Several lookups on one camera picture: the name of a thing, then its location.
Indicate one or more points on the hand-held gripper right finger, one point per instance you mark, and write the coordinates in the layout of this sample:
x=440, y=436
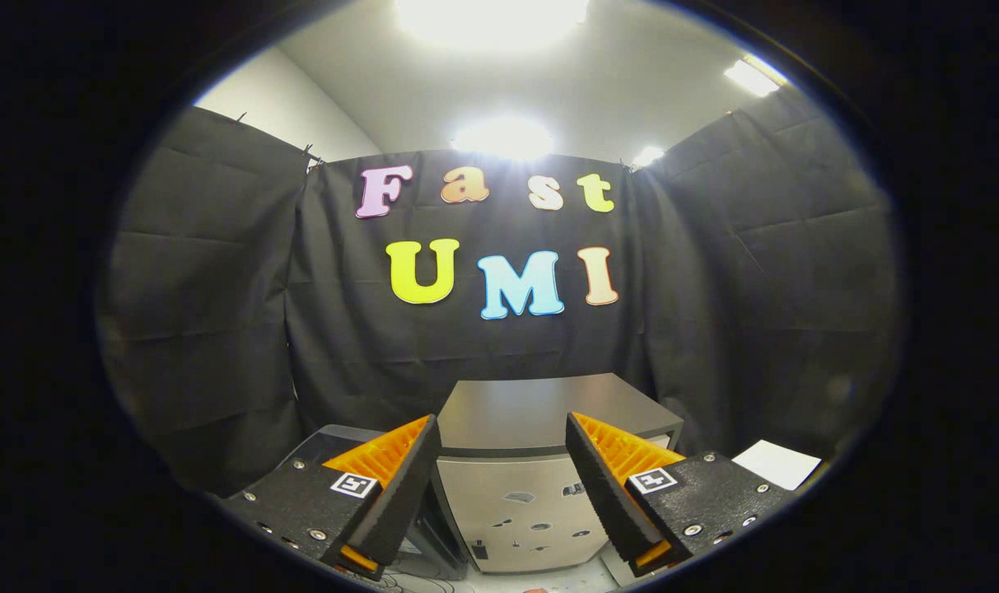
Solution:
x=602, y=486

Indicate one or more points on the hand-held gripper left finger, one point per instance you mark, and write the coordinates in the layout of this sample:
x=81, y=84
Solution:
x=400, y=486

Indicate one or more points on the dark grey washing machine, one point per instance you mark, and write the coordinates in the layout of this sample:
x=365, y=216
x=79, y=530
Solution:
x=437, y=535

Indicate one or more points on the grey cabinet with dark top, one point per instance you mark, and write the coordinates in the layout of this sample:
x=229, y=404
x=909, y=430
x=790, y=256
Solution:
x=532, y=412

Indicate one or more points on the white paper sheet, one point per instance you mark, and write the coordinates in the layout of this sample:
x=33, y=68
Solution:
x=775, y=465

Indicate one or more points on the black backdrop cloth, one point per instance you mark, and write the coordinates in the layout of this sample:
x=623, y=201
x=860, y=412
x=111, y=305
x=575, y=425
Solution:
x=713, y=288

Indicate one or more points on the small ceiling light panel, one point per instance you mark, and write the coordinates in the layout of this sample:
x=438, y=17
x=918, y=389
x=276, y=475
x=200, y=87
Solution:
x=647, y=156

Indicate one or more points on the large ceiling light panel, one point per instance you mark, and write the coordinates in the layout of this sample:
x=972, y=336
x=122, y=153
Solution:
x=491, y=21

